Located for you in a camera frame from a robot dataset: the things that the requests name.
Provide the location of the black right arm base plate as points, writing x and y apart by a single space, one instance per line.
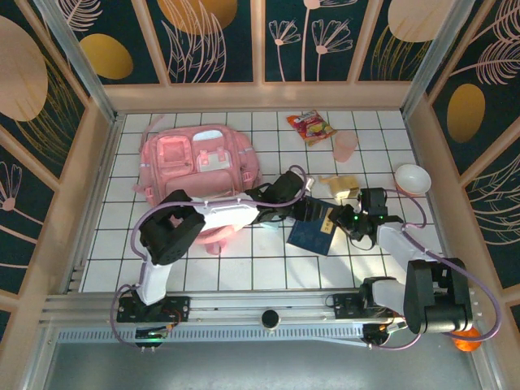
345 304

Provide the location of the red yellow snack bag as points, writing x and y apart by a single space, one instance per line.
313 128

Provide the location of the aluminium side rail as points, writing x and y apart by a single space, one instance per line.
103 162

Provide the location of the pink backpack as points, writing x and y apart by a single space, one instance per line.
211 183

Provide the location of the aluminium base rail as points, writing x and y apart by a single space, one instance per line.
243 302

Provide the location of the aluminium corner post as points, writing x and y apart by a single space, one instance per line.
436 61
77 61

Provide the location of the pink plastic cup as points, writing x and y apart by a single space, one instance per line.
345 145

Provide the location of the navy blue book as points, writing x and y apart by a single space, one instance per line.
308 239

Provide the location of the tan wooden block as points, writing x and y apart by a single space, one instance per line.
343 185

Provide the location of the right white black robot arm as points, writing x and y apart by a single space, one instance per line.
396 243

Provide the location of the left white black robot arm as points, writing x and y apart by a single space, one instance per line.
227 213

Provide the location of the white orange bowl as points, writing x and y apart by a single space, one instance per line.
412 178

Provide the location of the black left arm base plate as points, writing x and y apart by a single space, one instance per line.
178 306

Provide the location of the orange ball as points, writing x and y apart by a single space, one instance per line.
467 343

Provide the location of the black controller board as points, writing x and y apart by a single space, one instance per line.
150 336
382 333

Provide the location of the light teal pad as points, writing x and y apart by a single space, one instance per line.
269 226

